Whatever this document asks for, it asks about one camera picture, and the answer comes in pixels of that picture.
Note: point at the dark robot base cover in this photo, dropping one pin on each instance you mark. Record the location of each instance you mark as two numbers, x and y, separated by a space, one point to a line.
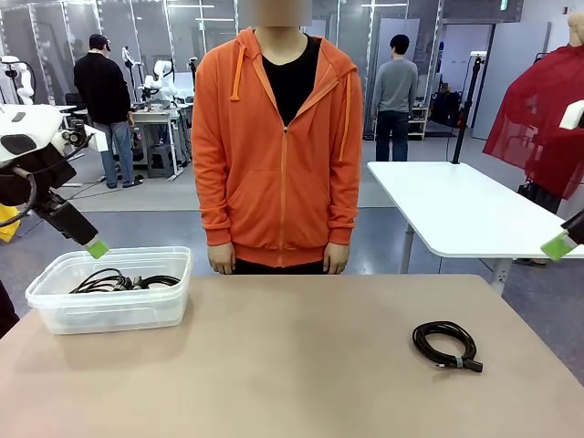
7 310

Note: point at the black pole stand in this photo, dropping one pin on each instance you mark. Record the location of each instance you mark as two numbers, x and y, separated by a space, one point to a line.
461 128

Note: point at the desk with robot arms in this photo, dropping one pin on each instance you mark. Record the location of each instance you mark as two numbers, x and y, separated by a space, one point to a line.
155 114

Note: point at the white humanoid robot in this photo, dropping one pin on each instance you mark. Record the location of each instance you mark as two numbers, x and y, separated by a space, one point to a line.
25 82

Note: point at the yellow bag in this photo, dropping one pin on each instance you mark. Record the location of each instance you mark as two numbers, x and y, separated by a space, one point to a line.
7 228

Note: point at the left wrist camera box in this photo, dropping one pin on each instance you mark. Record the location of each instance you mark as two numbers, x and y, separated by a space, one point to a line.
98 139

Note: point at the person's right hand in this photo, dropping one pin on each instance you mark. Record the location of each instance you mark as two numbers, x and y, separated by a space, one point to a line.
222 259

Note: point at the black camera tripod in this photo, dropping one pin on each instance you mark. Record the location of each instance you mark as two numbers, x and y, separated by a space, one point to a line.
193 73

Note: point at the red cape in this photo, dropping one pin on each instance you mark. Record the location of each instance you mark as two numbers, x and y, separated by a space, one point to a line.
538 114

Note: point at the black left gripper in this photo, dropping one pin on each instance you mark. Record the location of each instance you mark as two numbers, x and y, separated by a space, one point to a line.
50 171

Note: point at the person in orange hoodie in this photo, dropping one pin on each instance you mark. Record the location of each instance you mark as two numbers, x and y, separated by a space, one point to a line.
274 159

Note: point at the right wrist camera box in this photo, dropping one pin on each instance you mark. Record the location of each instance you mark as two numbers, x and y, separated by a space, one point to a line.
572 116

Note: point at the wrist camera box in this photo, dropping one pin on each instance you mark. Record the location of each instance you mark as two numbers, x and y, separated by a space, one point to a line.
98 139
572 116

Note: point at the black bag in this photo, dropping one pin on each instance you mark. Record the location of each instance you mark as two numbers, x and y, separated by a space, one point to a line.
540 196

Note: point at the person's right forearm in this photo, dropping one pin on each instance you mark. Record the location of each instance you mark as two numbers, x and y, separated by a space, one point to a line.
216 214

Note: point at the black luggage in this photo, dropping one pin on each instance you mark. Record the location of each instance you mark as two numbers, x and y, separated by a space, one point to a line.
447 109

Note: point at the black stand white head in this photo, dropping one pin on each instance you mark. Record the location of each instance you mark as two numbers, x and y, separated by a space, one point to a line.
129 59

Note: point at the large white table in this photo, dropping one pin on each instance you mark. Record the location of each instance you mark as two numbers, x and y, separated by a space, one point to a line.
456 201

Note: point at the mannequin head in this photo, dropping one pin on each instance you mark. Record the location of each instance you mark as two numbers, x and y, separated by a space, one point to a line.
577 27

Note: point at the grey plastic stool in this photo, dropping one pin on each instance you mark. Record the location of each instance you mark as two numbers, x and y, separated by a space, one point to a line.
160 157

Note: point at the white shoe rack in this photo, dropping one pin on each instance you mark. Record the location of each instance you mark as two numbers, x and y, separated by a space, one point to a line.
420 125

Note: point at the person's left hand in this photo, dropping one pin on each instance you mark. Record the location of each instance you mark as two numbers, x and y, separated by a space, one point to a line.
336 259

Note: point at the person's left forearm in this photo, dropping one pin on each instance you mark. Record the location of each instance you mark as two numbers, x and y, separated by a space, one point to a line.
342 214

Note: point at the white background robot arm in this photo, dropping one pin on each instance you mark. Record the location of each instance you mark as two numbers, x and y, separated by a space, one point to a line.
162 77

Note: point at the clear plastic storage box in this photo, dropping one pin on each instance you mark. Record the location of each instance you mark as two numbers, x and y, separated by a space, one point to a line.
137 310

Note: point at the man in grey sweater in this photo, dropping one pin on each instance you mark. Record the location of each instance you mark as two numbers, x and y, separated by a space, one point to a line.
394 86

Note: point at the man in black with cap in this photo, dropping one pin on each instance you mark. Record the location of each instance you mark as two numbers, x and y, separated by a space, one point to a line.
102 91

